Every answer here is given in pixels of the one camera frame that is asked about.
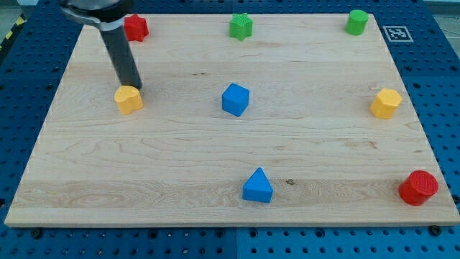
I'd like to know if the yellow heart block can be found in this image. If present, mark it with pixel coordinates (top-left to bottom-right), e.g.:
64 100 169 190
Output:
114 85 144 115

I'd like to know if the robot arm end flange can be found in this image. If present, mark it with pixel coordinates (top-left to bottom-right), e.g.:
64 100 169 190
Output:
57 0 134 32

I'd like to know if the wooden board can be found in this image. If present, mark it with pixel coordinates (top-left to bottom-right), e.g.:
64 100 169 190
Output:
5 14 459 228

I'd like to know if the blue cube block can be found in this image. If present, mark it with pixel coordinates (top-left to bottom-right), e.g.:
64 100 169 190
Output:
221 83 249 117

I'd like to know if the blue triangle block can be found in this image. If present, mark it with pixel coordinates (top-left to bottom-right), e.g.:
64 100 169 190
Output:
241 168 274 203

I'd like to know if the green star block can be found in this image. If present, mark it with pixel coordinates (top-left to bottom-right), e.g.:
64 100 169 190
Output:
229 13 253 41

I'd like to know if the red star block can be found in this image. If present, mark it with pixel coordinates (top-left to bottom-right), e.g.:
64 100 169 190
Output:
124 14 149 42

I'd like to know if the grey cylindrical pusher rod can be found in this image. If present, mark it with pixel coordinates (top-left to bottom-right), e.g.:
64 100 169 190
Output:
100 22 142 90

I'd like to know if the yellow hexagon block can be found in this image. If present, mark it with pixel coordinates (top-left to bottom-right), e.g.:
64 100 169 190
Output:
370 88 403 119

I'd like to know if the green cylinder block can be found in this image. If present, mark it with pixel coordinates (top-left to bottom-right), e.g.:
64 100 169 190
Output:
345 9 369 36

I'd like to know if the white fiducial marker tag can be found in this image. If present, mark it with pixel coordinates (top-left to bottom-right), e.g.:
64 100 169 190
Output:
383 25 413 43

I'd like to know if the red cylinder block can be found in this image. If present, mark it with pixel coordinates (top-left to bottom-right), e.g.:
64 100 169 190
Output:
398 170 439 206

